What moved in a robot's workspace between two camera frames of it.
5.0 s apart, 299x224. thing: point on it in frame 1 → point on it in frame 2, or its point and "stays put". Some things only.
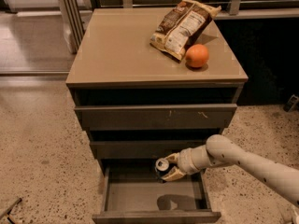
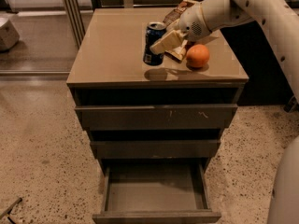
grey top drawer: x=156 y=117 stays put
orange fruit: x=197 y=55 stays put
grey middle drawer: x=142 y=150 stays put
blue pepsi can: x=162 y=165 → x=152 y=32
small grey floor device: x=291 y=104 stays put
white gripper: x=186 y=161 → x=191 y=22
